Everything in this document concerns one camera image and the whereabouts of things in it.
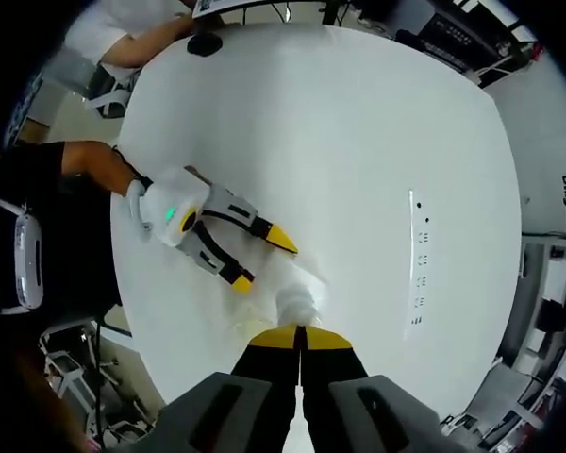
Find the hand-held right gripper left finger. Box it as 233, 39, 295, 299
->
155, 324, 308, 453

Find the white office chair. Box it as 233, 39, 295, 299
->
37, 320, 166, 445
87, 60, 141, 119

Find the black equipment case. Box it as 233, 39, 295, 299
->
395, 8, 501, 76

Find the black computer mouse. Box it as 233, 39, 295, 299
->
187, 33, 224, 57

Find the white printed partition panel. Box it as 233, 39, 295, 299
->
523, 155, 566, 237

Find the grey metal shelf rack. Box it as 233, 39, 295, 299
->
497, 231, 566, 407

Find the person's black shirt torso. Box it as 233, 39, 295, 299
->
0, 140, 124, 331

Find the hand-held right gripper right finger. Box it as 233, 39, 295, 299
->
301, 325, 473, 453

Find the white printed sheet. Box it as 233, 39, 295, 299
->
191, 0, 251, 20

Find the white pump bottle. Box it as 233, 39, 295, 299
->
249, 244, 334, 329

